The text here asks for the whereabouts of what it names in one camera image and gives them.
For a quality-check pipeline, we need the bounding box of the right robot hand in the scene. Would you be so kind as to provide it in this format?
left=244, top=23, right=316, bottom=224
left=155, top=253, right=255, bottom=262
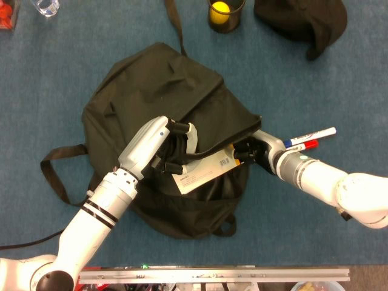
left=233, top=130, right=287, bottom=176

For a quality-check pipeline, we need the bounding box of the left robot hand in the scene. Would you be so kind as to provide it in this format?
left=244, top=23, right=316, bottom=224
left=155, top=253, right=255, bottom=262
left=117, top=115, right=199, bottom=182

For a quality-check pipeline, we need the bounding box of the white book with yellow band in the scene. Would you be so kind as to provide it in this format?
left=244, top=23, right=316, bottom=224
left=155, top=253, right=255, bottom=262
left=172, top=144, right=242, bottom=195

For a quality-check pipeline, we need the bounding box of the black fabric backpack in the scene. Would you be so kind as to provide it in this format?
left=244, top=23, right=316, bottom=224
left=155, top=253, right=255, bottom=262
left=40, top=0, right=263, bottom=240

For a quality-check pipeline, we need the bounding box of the red-capped whiteboard marker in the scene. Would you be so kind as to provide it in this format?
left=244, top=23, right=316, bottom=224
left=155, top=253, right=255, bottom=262
left=286, top=139, right=319, bottom=152

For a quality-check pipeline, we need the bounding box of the blue-capped whiteboard marker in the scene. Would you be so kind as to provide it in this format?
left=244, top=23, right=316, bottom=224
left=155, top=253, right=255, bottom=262
left=283, top=127, right=337, bottom=149

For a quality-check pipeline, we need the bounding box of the black mesh pen cup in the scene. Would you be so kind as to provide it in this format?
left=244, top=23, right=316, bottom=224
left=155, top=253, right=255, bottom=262
left=207, top=0, right=246, bottom=33

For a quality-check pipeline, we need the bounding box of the black baseball cap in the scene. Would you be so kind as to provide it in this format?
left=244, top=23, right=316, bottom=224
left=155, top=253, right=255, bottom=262
left=253, top=0, right=348, bottom=61

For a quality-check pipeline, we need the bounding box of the clear plastic tub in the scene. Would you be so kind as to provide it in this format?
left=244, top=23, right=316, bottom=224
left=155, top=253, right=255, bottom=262
left=290, top=281, right=346, bottom=291

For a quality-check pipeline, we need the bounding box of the yellow ball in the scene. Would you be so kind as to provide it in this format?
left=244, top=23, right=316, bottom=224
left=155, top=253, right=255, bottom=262
left=211, top=1, right=231, bottom=24

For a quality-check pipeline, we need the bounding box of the clear plastic bottle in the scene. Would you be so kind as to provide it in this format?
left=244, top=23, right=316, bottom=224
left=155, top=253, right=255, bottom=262
left=30, top=0, right=60, bottom=18

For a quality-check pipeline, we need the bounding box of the clear box with red items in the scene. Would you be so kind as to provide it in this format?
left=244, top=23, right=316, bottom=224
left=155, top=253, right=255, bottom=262
left=0, top=0, right=21, bottom=32

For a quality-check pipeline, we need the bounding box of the aluminium profile rail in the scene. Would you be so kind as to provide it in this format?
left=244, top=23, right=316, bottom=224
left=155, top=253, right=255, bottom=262
left=78, top=267, right=351, bottom=285

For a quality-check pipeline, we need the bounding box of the black cable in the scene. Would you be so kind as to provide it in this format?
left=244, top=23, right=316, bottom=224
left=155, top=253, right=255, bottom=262
left=0, top=230, right=64, bottom=251

